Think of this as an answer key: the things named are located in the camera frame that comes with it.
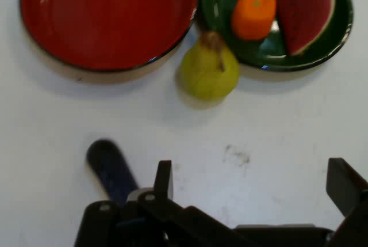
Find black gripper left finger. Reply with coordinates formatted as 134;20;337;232
74;159;251;247

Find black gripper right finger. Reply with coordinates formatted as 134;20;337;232
325;157;368;247

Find orange toy mandarin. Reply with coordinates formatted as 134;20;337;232
231;0;277;41

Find dark blue rounded object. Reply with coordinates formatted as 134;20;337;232
85;138;140;205

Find green toy pear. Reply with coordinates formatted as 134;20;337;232
179;30;240;101

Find red enamel plate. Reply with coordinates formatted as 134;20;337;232
19;0;198;73

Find toy watermelon slice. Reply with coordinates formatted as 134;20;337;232
263;0;336;56

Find green enamel plate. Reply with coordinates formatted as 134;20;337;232
198;0;354;72

